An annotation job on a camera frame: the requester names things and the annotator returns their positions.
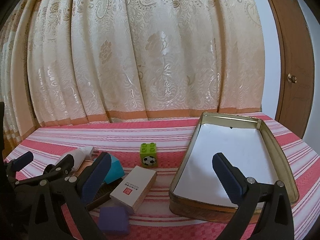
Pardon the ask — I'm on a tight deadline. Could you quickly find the brown wooden comb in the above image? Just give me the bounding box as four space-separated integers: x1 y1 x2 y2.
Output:
86 178 123 211

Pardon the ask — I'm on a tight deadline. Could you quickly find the white charger plug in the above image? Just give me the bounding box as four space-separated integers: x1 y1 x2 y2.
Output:
55 146 95 172

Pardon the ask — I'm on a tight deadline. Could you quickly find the teal toy brick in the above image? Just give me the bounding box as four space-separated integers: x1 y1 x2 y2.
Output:
94 154 125 184

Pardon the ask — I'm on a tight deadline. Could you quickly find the white card box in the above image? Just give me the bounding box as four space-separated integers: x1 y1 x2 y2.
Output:
110 166 157 215

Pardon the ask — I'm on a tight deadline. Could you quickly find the purple foam block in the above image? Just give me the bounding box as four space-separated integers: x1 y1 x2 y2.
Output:
98 206 130 235

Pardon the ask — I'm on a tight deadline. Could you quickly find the green football toy brick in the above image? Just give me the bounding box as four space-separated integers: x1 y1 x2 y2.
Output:
139 142 158 168

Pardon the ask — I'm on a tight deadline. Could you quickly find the pink striped tablecloth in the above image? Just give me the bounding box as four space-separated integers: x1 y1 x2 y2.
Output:
8 113 319 239

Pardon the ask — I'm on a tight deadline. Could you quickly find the gold metal tin tray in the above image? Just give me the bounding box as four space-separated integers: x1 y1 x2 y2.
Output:
169 112 299 223

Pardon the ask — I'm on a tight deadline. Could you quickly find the brown wooden door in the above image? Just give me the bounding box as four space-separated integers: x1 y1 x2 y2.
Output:
268 0 315 138

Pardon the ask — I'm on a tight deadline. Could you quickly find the cream floral curtain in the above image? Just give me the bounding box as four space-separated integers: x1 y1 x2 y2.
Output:
1 0 265 147

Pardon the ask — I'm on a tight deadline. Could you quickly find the brass door knob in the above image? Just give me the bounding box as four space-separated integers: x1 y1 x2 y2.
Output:
287 73 297 83

